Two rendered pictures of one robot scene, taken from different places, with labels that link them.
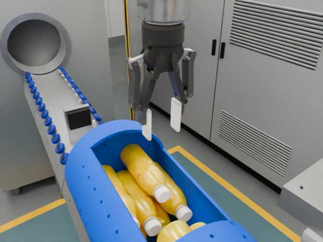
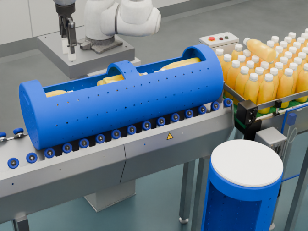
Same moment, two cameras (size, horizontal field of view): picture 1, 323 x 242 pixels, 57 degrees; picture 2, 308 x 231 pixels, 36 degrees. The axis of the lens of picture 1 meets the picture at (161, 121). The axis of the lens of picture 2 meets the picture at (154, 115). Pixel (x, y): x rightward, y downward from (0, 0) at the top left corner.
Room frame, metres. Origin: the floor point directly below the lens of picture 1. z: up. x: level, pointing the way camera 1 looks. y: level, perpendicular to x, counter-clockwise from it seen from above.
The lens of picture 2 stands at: (0.17, 1.72, 2.21)
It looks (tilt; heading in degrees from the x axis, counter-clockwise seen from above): 34 degrees down; 270
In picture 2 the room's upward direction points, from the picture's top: 2 degrees clockwise
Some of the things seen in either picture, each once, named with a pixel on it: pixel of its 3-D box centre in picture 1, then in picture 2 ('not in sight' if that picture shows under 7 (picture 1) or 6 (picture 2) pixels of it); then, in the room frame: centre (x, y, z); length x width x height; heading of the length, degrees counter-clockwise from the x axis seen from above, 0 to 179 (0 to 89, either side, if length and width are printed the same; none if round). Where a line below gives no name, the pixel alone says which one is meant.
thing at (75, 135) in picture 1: (80, 124); not in sight; (1.02, 0.33, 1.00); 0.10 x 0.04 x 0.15; 119
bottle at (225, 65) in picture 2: not in sight; (225, 74); (-0.20, -0.46, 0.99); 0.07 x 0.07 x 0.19
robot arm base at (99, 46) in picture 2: not in sight; (97, 40); (0.49, -0.58, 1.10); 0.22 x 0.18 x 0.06; 48
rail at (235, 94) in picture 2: not in sight; (228, 89); (-0.21, -0.36, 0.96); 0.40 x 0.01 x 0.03; 119
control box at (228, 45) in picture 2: not in sight; (218, 46); (-0.17, -0.67, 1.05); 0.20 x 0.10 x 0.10; 29
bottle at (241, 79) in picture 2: not in sight; (241, 87); (-0.27, -0.33, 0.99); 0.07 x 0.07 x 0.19
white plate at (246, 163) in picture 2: not in sight; (246, 162); (-0.20, 0.30, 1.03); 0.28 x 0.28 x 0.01
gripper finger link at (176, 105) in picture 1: (175, 114); (66, 46); (0.54, -0.03, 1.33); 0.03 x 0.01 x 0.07; 29
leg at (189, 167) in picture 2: not in sight; (187, 183); (-0.05, -0.35, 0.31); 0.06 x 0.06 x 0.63; 29
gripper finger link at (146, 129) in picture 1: (146, 123); (71, 52); (0.51, 0.03, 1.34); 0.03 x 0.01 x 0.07; 29
